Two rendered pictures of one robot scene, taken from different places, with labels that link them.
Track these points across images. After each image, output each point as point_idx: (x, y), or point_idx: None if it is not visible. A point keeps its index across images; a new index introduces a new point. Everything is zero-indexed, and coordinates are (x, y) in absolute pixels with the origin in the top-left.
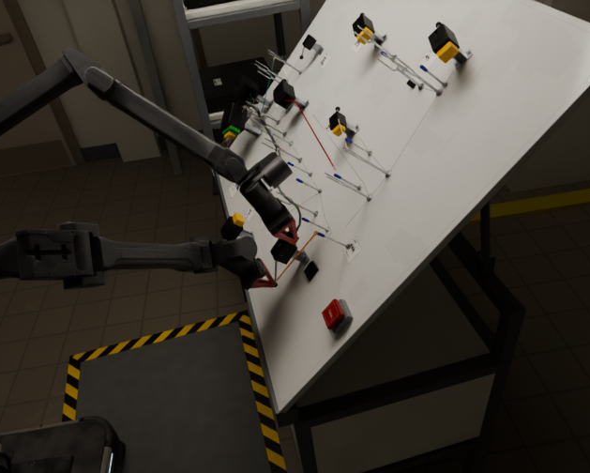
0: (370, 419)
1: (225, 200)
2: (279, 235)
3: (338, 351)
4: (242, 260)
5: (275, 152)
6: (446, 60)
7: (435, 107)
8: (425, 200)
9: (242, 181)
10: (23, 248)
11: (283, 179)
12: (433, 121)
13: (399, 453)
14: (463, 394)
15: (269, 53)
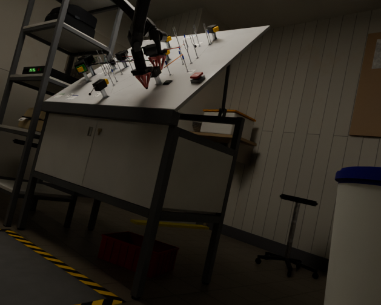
0: (196, 152)
1: (65, 101)
2: (160, 57)
3: (202, 85)
4: (153, 50)
5: (129, 60)
6: (215, 31)
7: (210, 46)
8: (221, 54)
9: (149, 30)
10: None
11: (164, 39)
12: (211, 47)
13: (195, 201)
14: (223, 164)
15: (108, 46)
